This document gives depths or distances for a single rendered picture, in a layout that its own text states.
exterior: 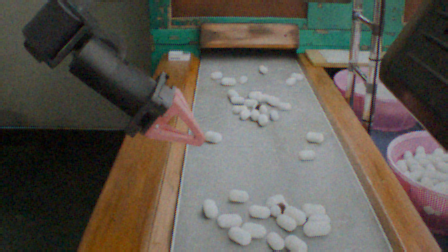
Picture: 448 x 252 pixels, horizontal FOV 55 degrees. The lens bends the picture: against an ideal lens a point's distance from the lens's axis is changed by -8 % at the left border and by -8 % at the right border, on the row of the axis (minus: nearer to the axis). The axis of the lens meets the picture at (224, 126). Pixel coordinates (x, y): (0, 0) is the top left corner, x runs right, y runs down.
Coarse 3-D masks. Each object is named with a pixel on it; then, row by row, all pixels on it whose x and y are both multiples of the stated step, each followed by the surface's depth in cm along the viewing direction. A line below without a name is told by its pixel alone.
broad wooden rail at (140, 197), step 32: (160, 64) 132; (192, 64) 133; (192, 96) 113; (128, 160) 78; (160, 160) 78; (128, 192) 69; (160, 192) 69; (96, 224) 61; (128, 224) 61; (160, 224) 63
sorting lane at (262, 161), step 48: (240, 96) 114; (288, 96) 114; (240, 144) 89; (288, 144) 89; (336, 144) 89; (192, 192) 73; (288, 192) 73; (336, 192) 73; (192, 240) 62; (336, 240) 62; (384, 240) 61
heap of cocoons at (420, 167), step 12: (408, 156) 84; (420, 156) 83; (432, 156) 83; (444, 156) 83; (408, 168) 83; (420, 168) 79; (432, 168) 79; (444, 168) 80; (420, 180) 79; (432, 180) 77; (444, 180) 76; (444, 192) 73
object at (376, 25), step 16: (384, 0) 82; (352, 16) 99; (384, 16) 84; (352, 32) 100; (352, 48) 102; (352, 64) 103; (368, 64) 89; (352, 80) 104; (368, 80) 89; (352, 96) 106; (368, 96) 90; (368, 112) 92; (368, 128) 93
